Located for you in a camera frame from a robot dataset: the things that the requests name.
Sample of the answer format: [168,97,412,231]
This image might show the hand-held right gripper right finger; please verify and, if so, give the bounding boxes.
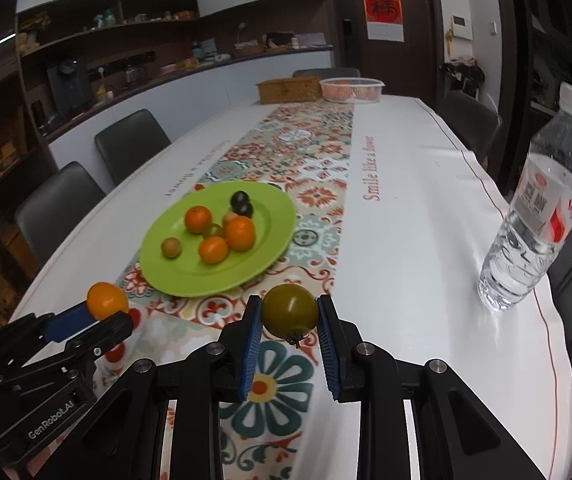
[316,295,549,480]

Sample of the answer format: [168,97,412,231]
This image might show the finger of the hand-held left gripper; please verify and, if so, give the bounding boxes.
[0,311,136,395]
[0,302,99,377]

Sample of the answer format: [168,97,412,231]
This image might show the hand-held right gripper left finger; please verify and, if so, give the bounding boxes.
[63,295,263,480]

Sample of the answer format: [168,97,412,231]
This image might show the green tomato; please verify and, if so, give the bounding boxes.
[261,283,319,346]

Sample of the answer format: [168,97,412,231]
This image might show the orange tomato bottom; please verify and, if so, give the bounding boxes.
[199,236,230,265]

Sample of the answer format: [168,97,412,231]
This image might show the large orange tomato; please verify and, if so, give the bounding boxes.
[224,216,257,252]

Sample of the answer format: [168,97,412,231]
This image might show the green plate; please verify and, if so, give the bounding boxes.
[139,181,297,297]

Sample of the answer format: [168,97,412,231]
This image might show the patterned table runner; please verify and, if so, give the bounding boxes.
[93,101,357,480]

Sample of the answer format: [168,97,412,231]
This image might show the white tablecloth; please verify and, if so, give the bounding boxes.
[8,94,572,480]

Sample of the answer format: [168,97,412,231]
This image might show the dark water dispenser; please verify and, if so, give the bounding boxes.
[46,55,92,116]

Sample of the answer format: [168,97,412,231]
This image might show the white kitchen counter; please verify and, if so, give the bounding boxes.
[46,45,337,171]

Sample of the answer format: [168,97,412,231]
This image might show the clear water bottle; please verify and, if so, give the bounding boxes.
[477,82,572,312]

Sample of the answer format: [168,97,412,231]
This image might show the brown wicker basket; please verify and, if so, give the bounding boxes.
[256,76,323,105]

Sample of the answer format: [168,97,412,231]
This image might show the white plastic basket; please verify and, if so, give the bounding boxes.
[319,77,385,105]

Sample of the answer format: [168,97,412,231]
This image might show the dark wooden door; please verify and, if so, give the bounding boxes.
[328,0,436,101]

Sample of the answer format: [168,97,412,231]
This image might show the wooden wall shelf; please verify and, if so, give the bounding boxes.
[16,7,201,56]

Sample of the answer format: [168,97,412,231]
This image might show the red wall poster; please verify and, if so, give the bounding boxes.
[361,0,405,42]

